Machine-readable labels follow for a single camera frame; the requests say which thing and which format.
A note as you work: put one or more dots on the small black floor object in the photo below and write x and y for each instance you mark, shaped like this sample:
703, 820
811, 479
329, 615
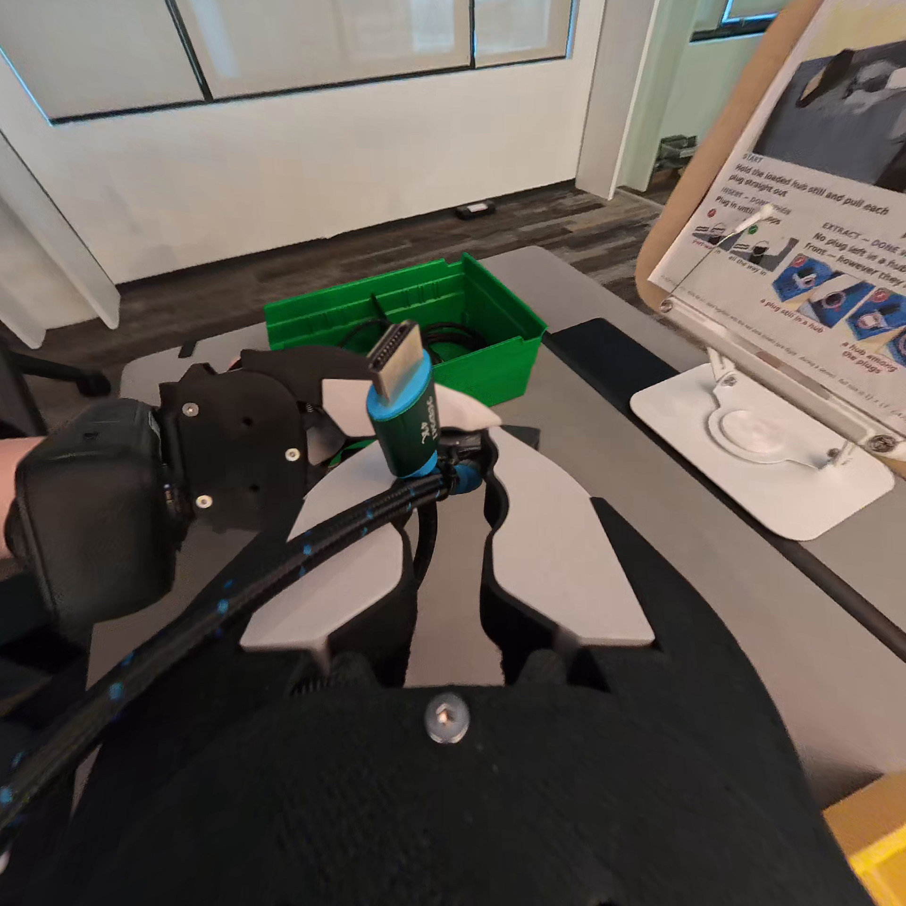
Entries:
473, 210

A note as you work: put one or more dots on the instruction sheet on wooden board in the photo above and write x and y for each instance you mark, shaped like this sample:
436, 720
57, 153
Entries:
807, 213

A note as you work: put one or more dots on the black chair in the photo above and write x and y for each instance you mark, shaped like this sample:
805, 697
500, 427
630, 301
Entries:
57, 375

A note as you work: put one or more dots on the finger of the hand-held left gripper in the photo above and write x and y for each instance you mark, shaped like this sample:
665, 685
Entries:
347, 411

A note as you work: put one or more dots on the green plastic bin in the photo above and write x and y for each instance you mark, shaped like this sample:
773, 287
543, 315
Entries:
482, 361

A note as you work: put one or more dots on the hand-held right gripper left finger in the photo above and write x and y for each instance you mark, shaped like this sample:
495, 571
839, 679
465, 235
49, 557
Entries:
354, 602

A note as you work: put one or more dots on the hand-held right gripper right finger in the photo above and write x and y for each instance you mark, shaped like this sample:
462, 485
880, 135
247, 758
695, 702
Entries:
566, 566

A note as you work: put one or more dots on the dark flat mat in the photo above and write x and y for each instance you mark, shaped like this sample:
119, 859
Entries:
609, 361

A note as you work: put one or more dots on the person's left forearm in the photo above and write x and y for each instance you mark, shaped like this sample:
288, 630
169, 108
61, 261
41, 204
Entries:
17, 460

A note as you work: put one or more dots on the white stand base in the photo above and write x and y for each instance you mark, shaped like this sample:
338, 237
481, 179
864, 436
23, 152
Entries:
765, 467

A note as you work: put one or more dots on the yellow plastic bin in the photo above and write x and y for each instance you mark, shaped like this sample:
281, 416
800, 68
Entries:
878, 850

